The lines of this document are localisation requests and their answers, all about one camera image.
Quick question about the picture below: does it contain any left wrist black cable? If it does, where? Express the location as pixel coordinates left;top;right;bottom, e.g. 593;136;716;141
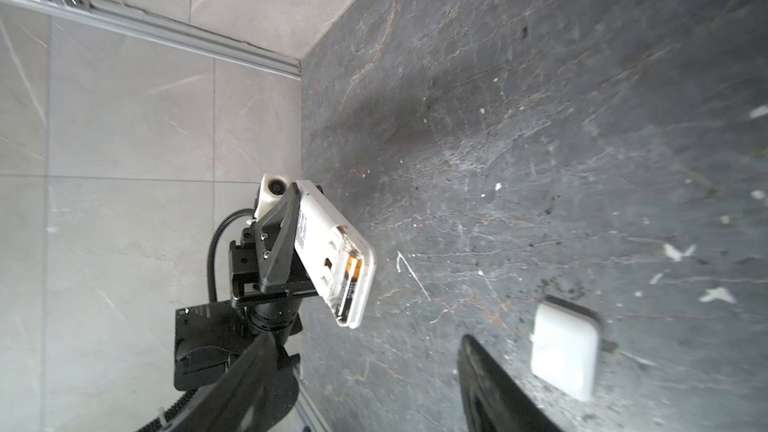
206;208;256;304

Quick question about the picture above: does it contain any white battery cover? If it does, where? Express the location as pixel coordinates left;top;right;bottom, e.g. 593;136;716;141
530;301;601;402

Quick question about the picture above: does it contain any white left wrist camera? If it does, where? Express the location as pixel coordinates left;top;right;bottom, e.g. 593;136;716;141
253;173;291;221

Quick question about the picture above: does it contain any white remote control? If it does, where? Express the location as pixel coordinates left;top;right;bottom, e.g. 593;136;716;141
295;180;377;329

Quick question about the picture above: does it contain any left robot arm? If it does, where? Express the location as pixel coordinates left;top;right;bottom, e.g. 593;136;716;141
143;176;318;431

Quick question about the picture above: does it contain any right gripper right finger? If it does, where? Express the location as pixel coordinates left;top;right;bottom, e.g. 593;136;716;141
457;334;560;431

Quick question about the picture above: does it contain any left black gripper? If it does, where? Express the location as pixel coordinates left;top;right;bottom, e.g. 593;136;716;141
229;182;317;336

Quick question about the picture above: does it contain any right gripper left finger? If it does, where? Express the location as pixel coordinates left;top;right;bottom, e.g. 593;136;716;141
172;335;278;431

